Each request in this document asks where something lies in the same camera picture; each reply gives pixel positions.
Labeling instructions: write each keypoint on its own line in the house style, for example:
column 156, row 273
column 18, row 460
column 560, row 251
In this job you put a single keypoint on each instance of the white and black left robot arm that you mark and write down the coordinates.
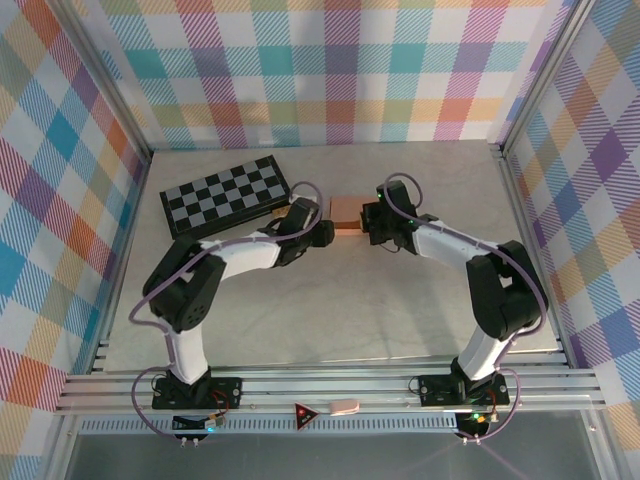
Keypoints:
column 245, row 252

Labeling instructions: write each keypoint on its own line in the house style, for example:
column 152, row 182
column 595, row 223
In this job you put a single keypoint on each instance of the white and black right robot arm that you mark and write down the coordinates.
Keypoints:
column 445, row 245

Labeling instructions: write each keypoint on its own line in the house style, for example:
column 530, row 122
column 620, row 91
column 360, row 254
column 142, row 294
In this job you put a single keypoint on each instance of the black and grey chessboard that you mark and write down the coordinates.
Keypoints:
column 220, row 200

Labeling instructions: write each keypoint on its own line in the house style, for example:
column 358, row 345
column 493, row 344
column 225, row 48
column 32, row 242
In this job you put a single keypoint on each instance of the small pink oval pad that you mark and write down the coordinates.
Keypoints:
column 344, row 406

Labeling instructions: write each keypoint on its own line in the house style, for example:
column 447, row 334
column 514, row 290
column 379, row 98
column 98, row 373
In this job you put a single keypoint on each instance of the red triangular indicator light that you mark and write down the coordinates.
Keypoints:
column 305, row 414

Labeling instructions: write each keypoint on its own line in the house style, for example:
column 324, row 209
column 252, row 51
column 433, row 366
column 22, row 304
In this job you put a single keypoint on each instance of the small circuit board with LEDs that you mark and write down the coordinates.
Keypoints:
column 200, row 424
column 477, row 420

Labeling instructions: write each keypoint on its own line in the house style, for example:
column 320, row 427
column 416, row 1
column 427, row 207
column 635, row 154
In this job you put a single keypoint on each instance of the grey metal sheet panel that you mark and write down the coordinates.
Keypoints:
column 325, row 460

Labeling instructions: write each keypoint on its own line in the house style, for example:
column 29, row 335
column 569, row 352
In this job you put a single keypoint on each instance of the aluminium side rail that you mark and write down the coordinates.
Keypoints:
column 125, row 240
column 515, row 200

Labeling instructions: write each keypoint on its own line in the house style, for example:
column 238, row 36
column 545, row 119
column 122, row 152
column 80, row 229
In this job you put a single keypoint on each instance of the aluminium rail base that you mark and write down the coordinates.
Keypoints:
column 325, row 385

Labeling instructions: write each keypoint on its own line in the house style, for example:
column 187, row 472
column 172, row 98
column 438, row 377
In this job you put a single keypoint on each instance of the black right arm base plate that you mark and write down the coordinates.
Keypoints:
column 435, row 387

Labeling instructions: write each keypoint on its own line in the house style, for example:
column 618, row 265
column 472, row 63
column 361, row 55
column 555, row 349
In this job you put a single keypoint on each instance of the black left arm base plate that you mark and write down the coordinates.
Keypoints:
column 225, row 392

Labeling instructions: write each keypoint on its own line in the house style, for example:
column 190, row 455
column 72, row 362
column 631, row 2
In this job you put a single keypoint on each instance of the aluminium corner post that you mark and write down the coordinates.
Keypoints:
column 106, row 75
column 544, row 75

